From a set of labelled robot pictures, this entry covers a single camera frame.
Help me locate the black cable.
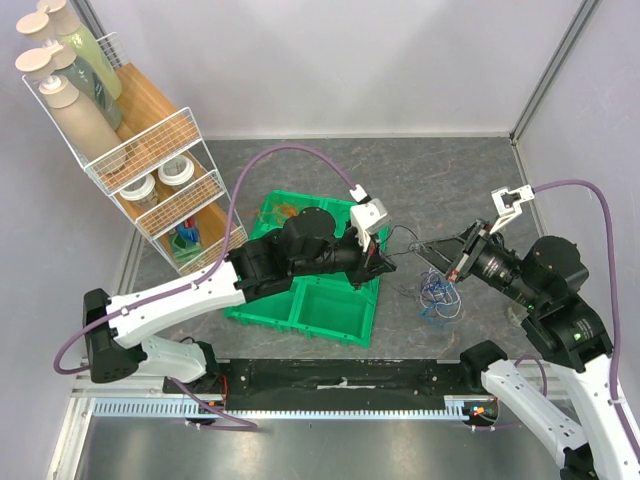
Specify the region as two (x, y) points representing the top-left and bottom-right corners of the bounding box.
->
(377, 224), (426, 261)

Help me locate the light blue cable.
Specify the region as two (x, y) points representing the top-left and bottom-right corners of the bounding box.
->
(418, 304), (446, 329)

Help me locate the orange cable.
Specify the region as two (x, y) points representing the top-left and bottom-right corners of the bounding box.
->
(257, 197), (306, 226)

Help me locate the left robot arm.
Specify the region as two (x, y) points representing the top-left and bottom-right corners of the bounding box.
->
(84, 207), (396, 393)

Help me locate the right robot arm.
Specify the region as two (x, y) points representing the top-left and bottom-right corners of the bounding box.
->
(410, 220), (639, 479)

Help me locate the green compartment tray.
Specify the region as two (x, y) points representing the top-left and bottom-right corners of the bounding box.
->
(224, 190), (380, 348)

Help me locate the paper cup with lid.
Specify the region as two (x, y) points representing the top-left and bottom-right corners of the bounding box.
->
(157, 154), (195, 190)
(119, 174), (158, 211)

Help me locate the wooden shelf board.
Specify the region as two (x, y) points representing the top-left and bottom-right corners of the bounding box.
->
(99, 63), (227, 244)

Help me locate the beige pump bottle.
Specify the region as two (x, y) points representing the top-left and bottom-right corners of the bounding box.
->
(39, 75), (127, 174)

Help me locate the dark green pump bottle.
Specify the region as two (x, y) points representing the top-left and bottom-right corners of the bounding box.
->
(15, 43), (122, 130)

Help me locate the light green bottle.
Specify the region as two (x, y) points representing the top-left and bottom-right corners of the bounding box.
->
(16, 0), (122, 100)

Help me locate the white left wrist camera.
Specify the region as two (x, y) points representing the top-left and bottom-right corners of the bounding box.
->
(350, 184), (391, 252)

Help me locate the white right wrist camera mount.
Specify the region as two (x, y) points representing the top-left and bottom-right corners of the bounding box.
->
(490, 184), (535, 235)

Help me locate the slotted cable duct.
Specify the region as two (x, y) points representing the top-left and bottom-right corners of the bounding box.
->
(93, 397), (469, 419)

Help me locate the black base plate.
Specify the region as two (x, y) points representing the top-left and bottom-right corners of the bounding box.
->
(186, 359), (487, 400)

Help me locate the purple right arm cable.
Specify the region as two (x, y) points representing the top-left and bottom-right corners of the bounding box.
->
(469, 179), (626, 434)

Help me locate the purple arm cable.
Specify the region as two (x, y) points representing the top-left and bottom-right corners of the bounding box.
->
(53, 144), (369, 431)
(469, 179), (626, 434)

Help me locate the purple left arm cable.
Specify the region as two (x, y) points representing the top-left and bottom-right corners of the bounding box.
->
(53, 144), (369, 431)

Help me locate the white wire shelf rack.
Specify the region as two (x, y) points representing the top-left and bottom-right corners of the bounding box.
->
(15, 43), (247, 275)

